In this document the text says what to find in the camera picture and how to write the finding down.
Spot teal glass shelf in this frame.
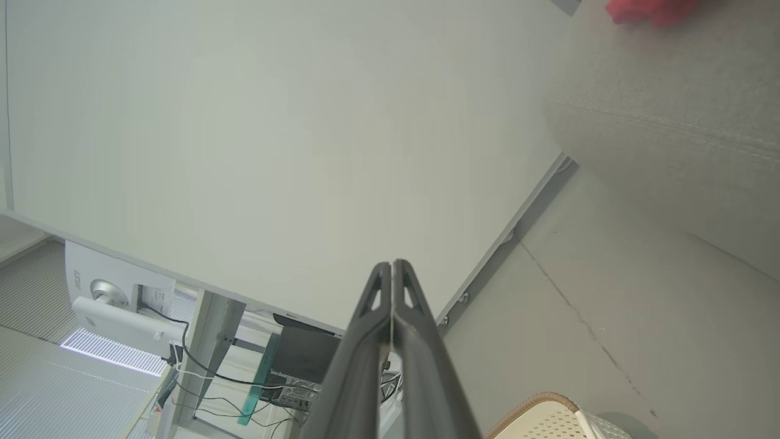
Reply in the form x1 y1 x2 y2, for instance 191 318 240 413
236 332 281 426

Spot red garment with white stripes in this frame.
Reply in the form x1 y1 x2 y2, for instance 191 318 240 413
605 0 707 28

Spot black computer tower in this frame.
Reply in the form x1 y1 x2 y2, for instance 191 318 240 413
271 314 345 385

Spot black monitor cable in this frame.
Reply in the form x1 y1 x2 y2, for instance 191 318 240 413
139 305 287 388

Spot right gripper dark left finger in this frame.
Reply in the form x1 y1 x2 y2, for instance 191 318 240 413
302 262 394 439

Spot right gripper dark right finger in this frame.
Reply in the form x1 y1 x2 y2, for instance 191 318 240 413
393 259 482 439

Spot white perforated laundry basket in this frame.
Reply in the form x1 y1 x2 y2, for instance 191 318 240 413
484 392 637 439

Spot white partition panel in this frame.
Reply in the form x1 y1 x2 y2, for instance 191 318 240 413
0 0 580 335

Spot white MSI monitor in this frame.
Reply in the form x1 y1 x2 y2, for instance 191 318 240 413
64 241 183 360

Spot grey fabric sofa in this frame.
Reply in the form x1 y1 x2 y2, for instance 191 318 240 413
542 0 780 281

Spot white desk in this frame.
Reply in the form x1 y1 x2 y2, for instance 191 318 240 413
122 290 281 439

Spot grey window blinds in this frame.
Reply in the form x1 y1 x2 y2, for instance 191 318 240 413
0 238 196 439

